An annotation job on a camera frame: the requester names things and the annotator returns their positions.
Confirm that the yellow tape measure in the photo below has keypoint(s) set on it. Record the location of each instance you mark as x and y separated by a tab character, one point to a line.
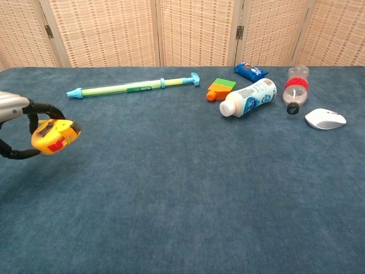
54	137

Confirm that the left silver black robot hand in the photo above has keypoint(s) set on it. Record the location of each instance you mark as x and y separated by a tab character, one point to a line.
11	105

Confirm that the white plastic milk bottle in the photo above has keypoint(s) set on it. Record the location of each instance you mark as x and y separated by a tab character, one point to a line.
251	98

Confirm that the green blue water pump toy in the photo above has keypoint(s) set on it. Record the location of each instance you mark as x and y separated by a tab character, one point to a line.
119	87

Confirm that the blue snack packet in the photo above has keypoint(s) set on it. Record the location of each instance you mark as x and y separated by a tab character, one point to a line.
251	72

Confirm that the blue table cloth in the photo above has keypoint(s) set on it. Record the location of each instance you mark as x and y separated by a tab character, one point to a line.
182	185

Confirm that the clear bottle red label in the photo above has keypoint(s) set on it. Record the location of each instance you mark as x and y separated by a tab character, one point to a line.
296	91

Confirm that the white computer mouse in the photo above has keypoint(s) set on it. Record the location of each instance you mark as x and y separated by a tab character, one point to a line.
325	120

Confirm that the woven folding screen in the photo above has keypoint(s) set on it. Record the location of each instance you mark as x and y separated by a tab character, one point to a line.
114	31

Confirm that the orange green toy carton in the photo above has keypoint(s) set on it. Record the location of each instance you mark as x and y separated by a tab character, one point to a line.
222	88

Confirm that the black screen hinge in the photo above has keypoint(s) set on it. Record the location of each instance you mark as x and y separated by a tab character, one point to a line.
240	32
49	31

